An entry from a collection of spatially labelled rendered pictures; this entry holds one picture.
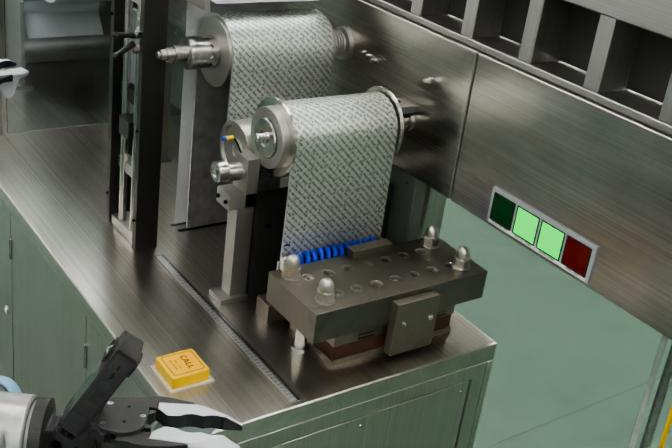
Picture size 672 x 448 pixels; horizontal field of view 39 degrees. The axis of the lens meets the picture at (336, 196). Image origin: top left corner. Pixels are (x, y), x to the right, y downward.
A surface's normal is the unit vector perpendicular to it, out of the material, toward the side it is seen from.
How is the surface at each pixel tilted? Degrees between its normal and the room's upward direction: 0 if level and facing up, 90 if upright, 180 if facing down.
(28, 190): 0
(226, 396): 0
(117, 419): 8
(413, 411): 90
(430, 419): 90
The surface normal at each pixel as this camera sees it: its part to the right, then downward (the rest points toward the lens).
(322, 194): 0.56, 0.41
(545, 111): -0.82, 0.15
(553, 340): 0.12, -0.90
